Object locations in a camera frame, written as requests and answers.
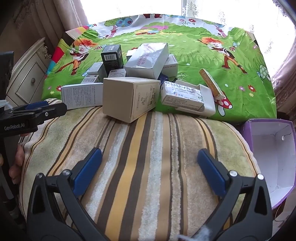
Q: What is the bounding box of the long white text box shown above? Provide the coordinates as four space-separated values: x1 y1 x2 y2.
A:
61 83 104 110

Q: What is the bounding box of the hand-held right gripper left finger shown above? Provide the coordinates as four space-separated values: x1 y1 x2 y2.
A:
26 148 110 241

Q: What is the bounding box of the green cartoon printed cloth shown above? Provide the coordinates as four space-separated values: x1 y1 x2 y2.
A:
45 13 277 122

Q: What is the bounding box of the white cube box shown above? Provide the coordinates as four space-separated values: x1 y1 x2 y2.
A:
89 62 108 79

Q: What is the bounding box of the large silver white box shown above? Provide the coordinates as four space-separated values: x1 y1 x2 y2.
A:
124 43 170 79

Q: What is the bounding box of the white medicine box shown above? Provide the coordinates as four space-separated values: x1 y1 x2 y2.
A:
161 81 205 112

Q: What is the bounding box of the white plastic case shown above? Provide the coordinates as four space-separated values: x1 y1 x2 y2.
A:
174 80 216 118

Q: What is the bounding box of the white box with small print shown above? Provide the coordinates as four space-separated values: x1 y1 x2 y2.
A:
162 54 178 78

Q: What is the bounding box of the white box with grey label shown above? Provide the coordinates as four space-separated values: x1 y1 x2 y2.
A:
81 74 103 84

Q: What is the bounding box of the black box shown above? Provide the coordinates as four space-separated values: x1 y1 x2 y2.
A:
101 44 124 70

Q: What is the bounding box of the cream carved nightstand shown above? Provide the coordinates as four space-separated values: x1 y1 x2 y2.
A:
6 37 52 107

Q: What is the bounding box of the person's left hand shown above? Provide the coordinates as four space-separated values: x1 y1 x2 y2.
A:
9 146 26 183

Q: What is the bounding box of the purple cardboard box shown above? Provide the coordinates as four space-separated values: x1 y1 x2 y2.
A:
239 118 296 210

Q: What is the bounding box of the beige cardboard box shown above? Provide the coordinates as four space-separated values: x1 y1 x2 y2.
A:
103 77 161 123

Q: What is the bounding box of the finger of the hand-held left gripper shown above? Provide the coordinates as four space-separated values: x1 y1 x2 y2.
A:
0 101 50 115
14 103 67 127

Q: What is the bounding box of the mauve patterned curtain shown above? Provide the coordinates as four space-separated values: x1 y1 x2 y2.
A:
270 62 296 112

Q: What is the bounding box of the striped beige towel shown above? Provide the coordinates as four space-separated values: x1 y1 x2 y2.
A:
18 98 262 241

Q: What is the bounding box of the brown curtain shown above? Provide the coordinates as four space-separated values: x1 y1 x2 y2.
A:
0 0 90 61

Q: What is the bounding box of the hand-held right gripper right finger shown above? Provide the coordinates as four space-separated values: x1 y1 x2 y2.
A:
197 149 274 241

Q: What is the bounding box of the white lace curtain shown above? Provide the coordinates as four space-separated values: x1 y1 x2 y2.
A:
180 0 296 77

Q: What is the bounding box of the narrow yellow box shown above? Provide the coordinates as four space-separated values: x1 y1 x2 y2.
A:
199 69 226 100

